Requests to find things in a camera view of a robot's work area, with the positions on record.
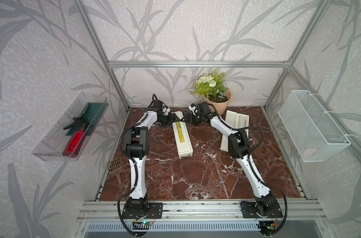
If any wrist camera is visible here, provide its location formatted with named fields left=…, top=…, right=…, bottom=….
left=162, top=106, right=171, bottom=116
left=188, top=104, right=199, bottom=115

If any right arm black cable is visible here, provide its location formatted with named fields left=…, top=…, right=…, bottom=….
left=208, top=102, right=288, bottom=236

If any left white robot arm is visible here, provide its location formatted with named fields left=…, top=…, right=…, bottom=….
left=120, top=96, right=180, bottom=213

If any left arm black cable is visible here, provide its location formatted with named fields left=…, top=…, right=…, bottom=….
left=117, top=93, right=159, bottom=238

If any green cloth in tray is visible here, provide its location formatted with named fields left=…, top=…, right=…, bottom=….
left=66, top=103, right=109, bottom=136

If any cream wrap dispenser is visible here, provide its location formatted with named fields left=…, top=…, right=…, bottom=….
left=220, top=110, right=250, bottom=152
left=172, top=122, right=193, bottom=159

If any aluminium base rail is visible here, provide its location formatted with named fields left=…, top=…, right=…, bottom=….
left=76, top=200, right=327, bottom=233

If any brown plastic scoop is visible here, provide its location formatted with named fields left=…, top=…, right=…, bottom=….
left=108, top=157, right=124, bottom=188

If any clear plastic wall tray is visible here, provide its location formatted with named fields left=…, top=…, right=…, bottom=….
left=32, top=93, right=109, bottom=162

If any red spray bottle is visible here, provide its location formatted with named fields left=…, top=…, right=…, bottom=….
left=62, top=118, right=89, bottom=158

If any white wire mesh basket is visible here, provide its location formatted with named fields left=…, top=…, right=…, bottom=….
left=278, top=90, right=351, bottom=162

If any potted artificial flower plant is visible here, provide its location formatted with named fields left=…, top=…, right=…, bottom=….
left=191, top=69, right=231, bottom=116

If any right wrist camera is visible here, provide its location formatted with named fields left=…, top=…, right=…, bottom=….
left=188, top=104, right=199, bottom=115

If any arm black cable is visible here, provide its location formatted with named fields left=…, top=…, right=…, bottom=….
left=117, top=93, right=159, bottom=238
left=208, top=102, right=288, bottom=236

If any pink item in basket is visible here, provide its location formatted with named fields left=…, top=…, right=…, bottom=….
left=302, top=148, right=317, bottom=159

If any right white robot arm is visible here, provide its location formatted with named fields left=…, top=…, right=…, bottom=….
left=182, top=102, right=278, bottom=218

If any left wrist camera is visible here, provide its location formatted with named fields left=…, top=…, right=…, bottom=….
left=162, top=106, right=171, bottom=116

